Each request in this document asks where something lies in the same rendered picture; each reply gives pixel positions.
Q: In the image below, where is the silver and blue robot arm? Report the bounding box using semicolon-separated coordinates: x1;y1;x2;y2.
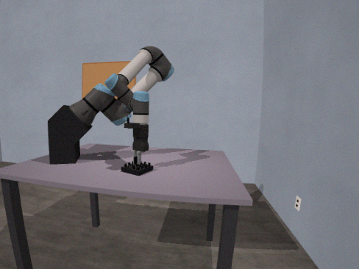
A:
69;46;174;126

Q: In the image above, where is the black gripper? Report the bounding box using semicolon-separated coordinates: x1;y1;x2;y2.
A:
124;115;149;165

